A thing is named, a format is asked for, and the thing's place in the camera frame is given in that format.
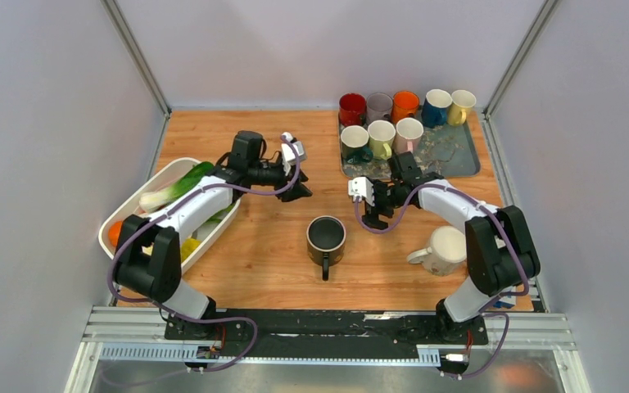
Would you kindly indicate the pink faceted mug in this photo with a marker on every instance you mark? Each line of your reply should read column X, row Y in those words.
column 409, row 132

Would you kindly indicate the navy blue mug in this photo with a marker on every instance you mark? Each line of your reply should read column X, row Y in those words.
column 435, row 108

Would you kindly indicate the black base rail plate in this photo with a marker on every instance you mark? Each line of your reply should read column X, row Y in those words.
column 326, row 334

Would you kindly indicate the blue and white box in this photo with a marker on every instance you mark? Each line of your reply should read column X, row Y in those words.
column 505, row 302

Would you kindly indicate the cream white mug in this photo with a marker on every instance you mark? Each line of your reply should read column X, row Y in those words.
column 443, row 253

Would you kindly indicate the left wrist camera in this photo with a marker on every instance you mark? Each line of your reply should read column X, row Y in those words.
column 292, row 149

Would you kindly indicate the small orange pumpkin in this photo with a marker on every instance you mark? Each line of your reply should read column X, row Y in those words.
column 113, row 234

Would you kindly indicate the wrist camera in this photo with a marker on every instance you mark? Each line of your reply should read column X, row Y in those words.
column 292, row 149
column 360, row 189

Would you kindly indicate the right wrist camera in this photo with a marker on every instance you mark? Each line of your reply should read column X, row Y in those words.
column 360, row 189

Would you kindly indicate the orange mug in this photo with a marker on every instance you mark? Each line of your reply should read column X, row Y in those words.
column 404, row 104

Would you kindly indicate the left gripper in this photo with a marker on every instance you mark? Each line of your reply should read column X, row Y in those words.
column 296, row 191

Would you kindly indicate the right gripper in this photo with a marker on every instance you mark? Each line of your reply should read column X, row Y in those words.
column 371, row 216

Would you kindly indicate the bok choy vegetable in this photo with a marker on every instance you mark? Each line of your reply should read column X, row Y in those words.
column 152, row 201

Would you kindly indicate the red mug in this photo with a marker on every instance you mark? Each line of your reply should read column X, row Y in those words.
column 352, row 109

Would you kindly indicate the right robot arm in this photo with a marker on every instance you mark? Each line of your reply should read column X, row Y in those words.
column 500, row 251

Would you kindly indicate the black mug with gold rim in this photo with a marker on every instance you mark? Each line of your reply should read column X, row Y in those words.
column 326, row 239

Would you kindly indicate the light green faceted mug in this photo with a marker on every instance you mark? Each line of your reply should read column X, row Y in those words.
column 381, row 138

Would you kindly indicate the dark green mug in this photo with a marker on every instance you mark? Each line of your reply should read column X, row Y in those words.
column 354, row 145

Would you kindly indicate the white oval vegetable dish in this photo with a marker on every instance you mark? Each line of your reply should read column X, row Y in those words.
column 206, row 235

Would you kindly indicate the floral blue tray mat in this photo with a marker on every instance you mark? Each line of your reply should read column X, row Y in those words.
column 446, row 150

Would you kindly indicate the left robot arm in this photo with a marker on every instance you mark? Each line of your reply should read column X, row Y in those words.
column 147, row 258

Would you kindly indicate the yellow mug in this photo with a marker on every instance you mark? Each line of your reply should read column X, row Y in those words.
column 463, row 101

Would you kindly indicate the lilac grey mug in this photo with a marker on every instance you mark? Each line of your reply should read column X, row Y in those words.
column 379, row 107

